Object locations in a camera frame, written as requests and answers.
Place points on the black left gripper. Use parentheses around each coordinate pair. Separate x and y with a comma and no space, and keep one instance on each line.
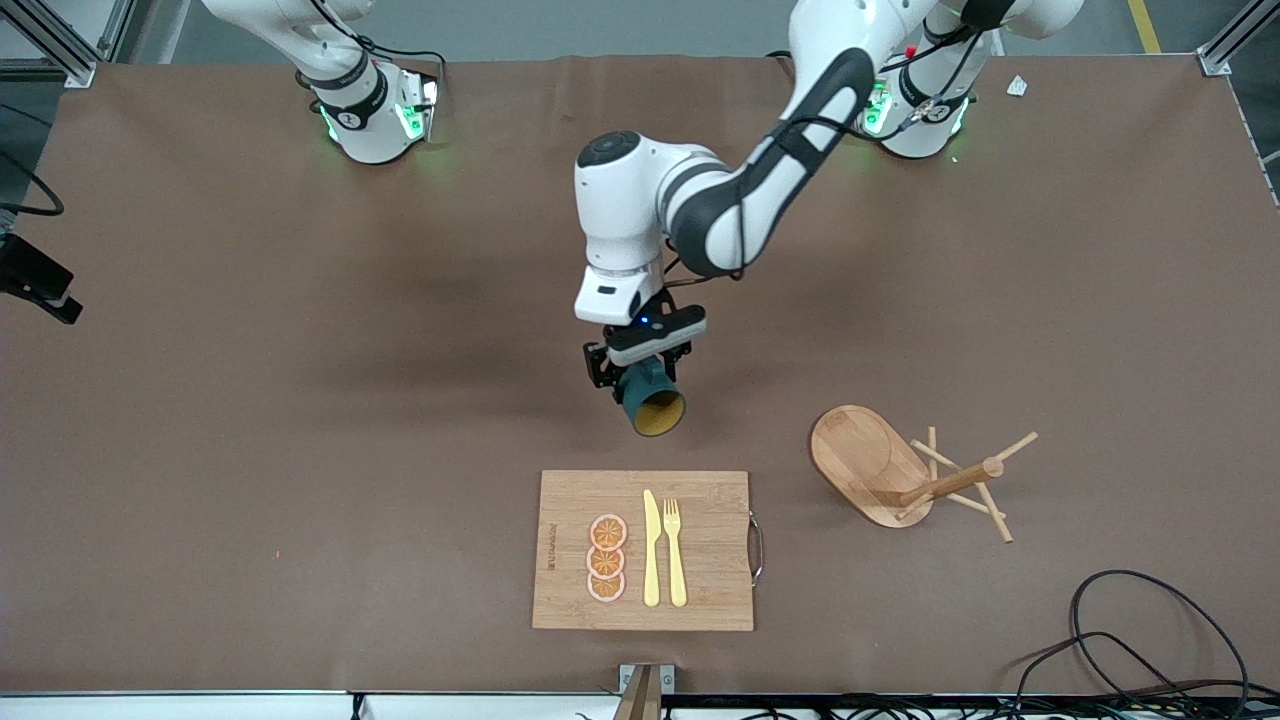
(601,366)

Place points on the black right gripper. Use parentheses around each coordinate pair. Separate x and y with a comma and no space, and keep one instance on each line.
(27,267)

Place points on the teal ribbed cup yellow inside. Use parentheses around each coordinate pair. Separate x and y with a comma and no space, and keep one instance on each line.
(655,410)

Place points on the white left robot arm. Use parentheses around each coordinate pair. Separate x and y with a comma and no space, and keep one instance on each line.
(640,200)

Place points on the orange slice toy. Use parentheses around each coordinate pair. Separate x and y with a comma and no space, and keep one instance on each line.
(605,589)
(607,531)

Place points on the yellow plastic knife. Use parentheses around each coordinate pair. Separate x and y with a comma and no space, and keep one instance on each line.
(651,550)

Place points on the yellow plastic fork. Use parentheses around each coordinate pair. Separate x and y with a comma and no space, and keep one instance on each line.
(676,560)

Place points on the bamboo cutting board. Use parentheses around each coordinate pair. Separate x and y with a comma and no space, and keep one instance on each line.
(700,560)

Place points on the wooden mug tree stand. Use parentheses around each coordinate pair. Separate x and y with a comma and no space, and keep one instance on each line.
(850,455)

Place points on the small white paper scrap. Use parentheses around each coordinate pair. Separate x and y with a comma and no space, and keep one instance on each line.
(1017,86)

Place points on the aluminium frame profile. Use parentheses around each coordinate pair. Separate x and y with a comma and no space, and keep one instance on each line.
(1215,62)
(75,65)

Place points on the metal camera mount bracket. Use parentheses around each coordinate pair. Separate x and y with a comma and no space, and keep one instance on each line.
(645,690)

